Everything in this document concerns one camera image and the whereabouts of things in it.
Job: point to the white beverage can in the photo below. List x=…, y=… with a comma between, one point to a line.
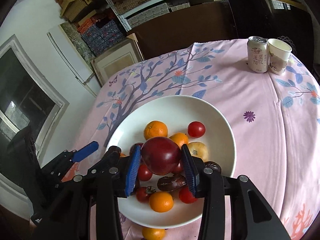
x=257, y=53

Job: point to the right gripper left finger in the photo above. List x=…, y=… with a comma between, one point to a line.
x=102, y=192

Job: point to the white paper cup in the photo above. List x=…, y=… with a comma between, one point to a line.
x=279, y=53

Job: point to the large front orange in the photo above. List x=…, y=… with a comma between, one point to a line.
x=153, y=234

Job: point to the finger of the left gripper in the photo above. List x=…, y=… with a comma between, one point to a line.
x=63, y=162
x=109, y=160

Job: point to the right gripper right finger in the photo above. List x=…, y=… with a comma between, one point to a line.
x=252, y=216

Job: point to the white oval plate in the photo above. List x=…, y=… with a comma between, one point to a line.
x=176, y=112

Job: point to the framed picture beige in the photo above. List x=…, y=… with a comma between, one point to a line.
x=126, y=53

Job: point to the dark wooden cabinet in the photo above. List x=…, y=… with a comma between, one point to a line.
x=178, y=30

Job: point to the large red plum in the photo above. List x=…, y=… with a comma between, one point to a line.
x=161, y=155

